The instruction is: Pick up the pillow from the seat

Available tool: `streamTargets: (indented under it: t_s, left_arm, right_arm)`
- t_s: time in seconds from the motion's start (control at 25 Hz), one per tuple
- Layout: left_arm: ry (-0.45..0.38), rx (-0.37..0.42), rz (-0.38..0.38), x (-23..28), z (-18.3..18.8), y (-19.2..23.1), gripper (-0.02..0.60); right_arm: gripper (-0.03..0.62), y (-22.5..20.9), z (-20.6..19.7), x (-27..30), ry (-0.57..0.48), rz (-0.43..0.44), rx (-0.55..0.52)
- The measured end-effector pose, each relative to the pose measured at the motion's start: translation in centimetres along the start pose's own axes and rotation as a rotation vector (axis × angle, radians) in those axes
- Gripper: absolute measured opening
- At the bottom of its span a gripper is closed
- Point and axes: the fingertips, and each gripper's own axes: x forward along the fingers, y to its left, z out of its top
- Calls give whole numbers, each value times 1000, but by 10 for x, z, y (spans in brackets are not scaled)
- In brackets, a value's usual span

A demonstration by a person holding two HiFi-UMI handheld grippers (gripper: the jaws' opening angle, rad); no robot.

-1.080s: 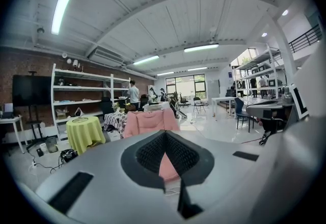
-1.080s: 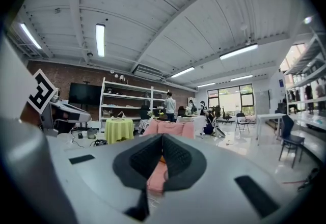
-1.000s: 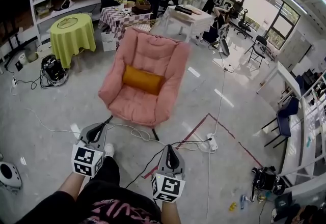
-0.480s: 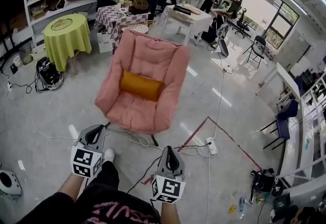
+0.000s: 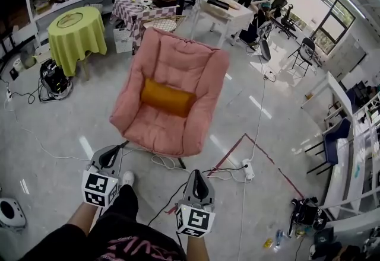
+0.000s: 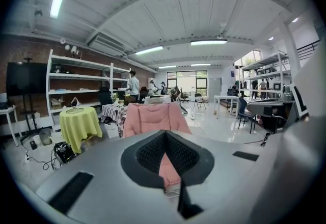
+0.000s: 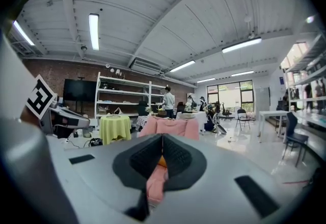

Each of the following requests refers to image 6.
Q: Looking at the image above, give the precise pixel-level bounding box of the grey metal storage rack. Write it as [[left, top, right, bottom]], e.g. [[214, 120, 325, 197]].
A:
[[238, 50, 291, 100]]

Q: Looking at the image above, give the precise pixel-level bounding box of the dark blue chair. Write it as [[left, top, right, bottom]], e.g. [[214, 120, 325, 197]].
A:
[[237, 97, 258, 134]]

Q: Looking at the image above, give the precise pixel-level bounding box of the round table with yellow-green cloth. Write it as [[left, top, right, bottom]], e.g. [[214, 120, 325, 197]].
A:
[[59, 106, 103, 154]]

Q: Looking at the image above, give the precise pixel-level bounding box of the dark grey desk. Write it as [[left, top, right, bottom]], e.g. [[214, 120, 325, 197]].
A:
[[246, 97, 297, 135]]

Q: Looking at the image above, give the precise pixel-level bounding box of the black office chair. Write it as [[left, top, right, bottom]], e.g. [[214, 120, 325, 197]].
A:
[[139, 87, 150, 101], [97, 87, 114, 111], [179, 87, 191, 104]]

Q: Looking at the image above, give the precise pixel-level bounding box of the black folding chair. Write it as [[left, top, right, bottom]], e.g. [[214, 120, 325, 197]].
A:
[[194, 93, 208, 111]]

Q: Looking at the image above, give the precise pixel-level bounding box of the black floor equipment with cables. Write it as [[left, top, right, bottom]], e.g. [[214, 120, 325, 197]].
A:
[[50, 141, 77, 171]]

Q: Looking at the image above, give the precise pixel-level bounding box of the white storage box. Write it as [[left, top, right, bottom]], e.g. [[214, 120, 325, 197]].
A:
[[103, 121, 120, 139]]

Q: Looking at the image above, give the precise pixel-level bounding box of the white shelving rack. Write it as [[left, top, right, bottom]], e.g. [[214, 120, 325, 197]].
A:
[[46, 49, 132, 132]]

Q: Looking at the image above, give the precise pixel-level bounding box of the white and black bag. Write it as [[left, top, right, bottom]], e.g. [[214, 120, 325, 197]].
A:
[[70, 96, 83, 108]]

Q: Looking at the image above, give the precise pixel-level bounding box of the table with checkered cloth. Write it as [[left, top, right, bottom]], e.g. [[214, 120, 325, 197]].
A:
[[101, 102, 129, 131]]

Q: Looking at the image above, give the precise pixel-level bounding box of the large black-framed window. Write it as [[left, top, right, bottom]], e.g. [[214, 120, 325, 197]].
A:
[[167, 70, 209, 97]]

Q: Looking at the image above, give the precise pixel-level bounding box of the grey translucent bin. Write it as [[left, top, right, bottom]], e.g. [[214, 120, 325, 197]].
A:
[[39, 127, 53, 146]]

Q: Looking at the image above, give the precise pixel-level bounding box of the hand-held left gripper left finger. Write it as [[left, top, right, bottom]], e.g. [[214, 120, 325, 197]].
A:
[[35, 129, 183, 224]]

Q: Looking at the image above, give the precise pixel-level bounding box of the black television on stand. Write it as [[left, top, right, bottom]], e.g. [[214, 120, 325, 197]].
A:
[[6, 57, 49, 144]]

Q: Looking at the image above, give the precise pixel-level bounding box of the white ceiling air conditioner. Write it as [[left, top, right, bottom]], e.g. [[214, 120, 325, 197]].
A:
[[87, 31, 127, 58]]

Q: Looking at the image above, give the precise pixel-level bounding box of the cardboard box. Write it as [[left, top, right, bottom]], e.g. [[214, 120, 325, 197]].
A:
[[50, 97, 64, 110]]

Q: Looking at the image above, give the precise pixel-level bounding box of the round gold-rimmed tray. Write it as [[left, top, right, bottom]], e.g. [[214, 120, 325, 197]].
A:
[[65, 106, 85, 114]]

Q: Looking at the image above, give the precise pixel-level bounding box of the plain white table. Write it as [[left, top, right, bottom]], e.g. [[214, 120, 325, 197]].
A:
[[213, 95, 247, 120]]

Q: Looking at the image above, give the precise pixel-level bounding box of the white table with pale cloth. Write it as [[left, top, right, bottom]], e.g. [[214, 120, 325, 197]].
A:
[[144, 95, 172, 104]]

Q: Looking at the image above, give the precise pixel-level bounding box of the brown wooden box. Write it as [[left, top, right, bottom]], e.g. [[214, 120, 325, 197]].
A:
[[123, 94, 138, 105]]

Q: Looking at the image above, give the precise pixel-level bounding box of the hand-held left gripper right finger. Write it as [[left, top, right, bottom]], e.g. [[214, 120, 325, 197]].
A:
[[165, 130, 281, 224]]

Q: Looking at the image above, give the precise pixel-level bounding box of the pink padded armchair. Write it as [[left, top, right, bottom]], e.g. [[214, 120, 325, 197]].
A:
[[123, 102, 193, 190]]

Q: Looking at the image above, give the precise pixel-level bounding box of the white side table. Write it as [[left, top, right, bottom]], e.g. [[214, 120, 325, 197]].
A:
[[0, 105, 23, 148]]

